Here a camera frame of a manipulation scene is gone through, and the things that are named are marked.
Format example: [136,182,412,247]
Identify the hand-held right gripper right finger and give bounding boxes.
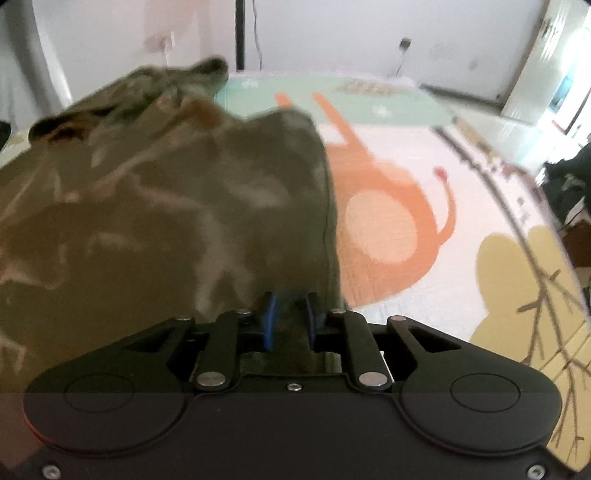
[305,292,463,393]

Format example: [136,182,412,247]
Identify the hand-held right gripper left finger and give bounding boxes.
[124,291,278,393]

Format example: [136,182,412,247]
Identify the olive green garment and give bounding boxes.
[0,56,343,398]

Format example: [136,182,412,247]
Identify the pile of black clothes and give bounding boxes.
[537,142,591,224]

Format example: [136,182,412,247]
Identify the printed play mat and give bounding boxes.
[0,70,591,468]

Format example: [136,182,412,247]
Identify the black floor stand pole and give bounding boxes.
[235,0,246,71]

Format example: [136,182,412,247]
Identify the white door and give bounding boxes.
[500,0,591,137]

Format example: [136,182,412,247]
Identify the grey curtain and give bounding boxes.
[0,0,74,141]

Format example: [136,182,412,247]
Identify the black wall plug with cable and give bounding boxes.
[392,37,413,77]

